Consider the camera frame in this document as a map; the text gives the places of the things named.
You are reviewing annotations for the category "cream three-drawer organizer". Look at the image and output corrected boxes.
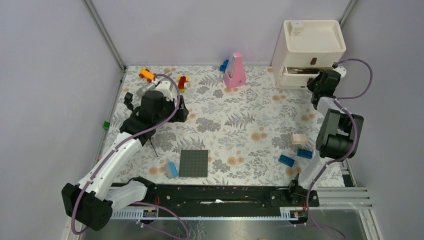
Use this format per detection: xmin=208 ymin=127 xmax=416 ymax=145
xmin=271 ymin=19 xmax=347 ymax=90

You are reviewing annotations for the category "white cosmetic box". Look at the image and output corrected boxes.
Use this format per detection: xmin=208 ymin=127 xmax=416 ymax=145
xmin=287 ymin=20 xmax=304 ymax=36

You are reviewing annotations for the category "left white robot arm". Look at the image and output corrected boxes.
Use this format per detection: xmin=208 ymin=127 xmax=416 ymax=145
xmin=61 ymin=74 xmax=189 ymax=235

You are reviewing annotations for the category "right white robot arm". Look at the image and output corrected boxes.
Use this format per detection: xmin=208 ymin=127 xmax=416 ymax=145
xmin=285 ymin=66 xmax=364 ymax=206

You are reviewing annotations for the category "grey microphone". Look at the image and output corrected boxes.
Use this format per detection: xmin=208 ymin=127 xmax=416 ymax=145
xmin=136 ymin=74 xmax=173 ymax=101

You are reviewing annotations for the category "black mini tripod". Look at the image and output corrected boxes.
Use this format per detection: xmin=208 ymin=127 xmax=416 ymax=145
xmin=123 ymin=92 xmax=160 ymax=158

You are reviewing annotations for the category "red yellow toy figure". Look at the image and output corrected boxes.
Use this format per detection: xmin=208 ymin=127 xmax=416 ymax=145
xmin=177 ymin=76 xmax=189 ymax=93

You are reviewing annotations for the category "orange toy car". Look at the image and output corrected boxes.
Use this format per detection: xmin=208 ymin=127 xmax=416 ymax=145
xmin=139 ymin=68 xmax=156 ymax=83

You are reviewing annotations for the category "green clip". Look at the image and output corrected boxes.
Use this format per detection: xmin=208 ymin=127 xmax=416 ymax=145
xmin=102 ymin=121 xmax=110 ymax=130

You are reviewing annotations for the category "grey lego baseplate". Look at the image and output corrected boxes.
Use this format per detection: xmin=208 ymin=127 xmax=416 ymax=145
xmin=178 ymin=150 xmax=209 ymax=178

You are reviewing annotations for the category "blue grey lego brick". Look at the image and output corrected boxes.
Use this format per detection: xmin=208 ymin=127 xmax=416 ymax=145
xmin=164 ymin=161 xmax=179 ymax=179

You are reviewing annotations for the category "cream lego brick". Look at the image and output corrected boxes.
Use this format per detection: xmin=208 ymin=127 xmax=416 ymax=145
xmin=290 ymin=133 xmax=308 ymax=145

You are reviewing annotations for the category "blue toy brick back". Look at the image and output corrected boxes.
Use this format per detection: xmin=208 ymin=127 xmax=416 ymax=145
xmin=219 ymin=59 xmax=229 ymax=72

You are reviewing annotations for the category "blue lego brick right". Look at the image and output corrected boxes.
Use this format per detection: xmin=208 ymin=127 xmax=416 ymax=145
xmin=296 ymin=148 xmax=314 ymax=159

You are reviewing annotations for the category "blue lego brick left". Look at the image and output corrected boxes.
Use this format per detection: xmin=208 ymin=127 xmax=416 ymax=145
xmin=278 ymin=154 xmax=295 ymax=168

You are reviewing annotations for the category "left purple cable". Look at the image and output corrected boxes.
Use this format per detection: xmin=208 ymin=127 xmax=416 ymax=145
xmin=70 ymin=73 xmax=191 ymax=240

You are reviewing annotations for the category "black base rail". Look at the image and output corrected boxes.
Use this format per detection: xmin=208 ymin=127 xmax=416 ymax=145
xmin=142 ymin=183 xmax=320 ymax=218

